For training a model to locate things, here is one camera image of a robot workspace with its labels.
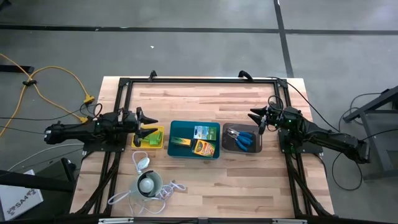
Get black equipment stand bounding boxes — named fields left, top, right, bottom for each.
left=0, top=157, right=78, bottom=194

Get teal plastic bin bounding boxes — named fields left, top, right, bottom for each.
left=167, top=120, right=221, bottom=160

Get white lamp cable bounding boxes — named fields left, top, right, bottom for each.
left=107, top=151, right=187, bottom=216

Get black aluminium frame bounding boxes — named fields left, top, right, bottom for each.
left=70, top=76, right=335, bottom=220

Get silver rail bracket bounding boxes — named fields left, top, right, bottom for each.
left=272, top=218, right=308, bottom=224
left=98, top=217, right=134, bottom=224

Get grey lamp with bulb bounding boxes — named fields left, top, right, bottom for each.
left=129, top=170, right=164, bottom=200

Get thin black floor cable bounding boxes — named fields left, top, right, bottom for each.
left=0, top=102, right=103, bottom=122
left=0, top=125, right=47, bottom=136

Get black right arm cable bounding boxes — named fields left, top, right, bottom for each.
left=266, top=76, right=341, bottom=133

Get white inline cord switch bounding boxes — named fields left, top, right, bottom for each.
left=136, top=156, right=151, bottom=171

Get green yellow crayon box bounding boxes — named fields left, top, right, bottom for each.
left=170, top=136, right=192, bottom=147
left=192, top=139, right=216, bottom=158

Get yellow extension cord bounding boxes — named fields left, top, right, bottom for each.
left=0, top=52, right=96, bottom=138

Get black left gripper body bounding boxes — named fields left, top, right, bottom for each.
left=123, top=107, right=144, bottom=147

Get black metal table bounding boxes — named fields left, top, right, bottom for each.
left=343, top=84, right=398, bottom=182

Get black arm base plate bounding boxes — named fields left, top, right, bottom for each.
left=76, top=127, right=128, bottom=153
left=278, top=129, right=324, bottom=154

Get white floor cable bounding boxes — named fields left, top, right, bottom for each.
left=7, top=142, right=85, bottom=172

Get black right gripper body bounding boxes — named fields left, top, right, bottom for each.
left=259, top=107, right=301, bottom=134

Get black floor stand foot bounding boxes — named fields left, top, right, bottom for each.
left=0, top=64, right=35, bottom=74

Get blue handled pliers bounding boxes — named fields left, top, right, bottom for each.
left=231, top=136, right=253, bottom=153

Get looped black floor cable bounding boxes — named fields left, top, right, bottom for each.
left=331, top=129, right=398, bottom=191

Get white cardboard box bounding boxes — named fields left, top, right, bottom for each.
left=0, top=169, right=44, bottom=222

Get yellow plastic basket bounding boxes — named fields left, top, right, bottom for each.
left=131, top=125, right=165, bottom=149

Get dark grey plastic tray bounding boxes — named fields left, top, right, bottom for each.
left=221, top=123, right=263, bottom=154

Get blue handled hole punch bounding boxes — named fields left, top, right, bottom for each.
left=226, top=129, right=254, bottom=141

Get carded pencil pack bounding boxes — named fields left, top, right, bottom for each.
left=193, top=125, right=218, bottom=141

